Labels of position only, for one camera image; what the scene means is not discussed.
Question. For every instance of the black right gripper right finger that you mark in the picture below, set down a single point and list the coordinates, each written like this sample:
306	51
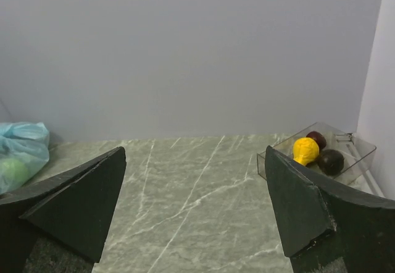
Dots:
326	226

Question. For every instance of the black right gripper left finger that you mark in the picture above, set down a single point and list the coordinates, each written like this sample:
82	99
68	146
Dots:
61	224

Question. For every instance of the green melon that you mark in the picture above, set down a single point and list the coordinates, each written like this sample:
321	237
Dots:
14	174

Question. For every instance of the light blue printed plastic bag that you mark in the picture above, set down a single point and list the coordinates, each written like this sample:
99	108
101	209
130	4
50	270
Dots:
27	142

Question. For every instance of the clear plastic fruit bin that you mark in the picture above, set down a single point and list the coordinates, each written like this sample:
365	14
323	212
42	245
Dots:
286	146

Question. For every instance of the dark purple plum front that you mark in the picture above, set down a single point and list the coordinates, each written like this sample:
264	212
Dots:
330	162

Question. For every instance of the yellow pear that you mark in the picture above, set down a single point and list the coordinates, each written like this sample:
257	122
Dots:
305	150

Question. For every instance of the dark red plum back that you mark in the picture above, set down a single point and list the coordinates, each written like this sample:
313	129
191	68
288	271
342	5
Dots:
318	138

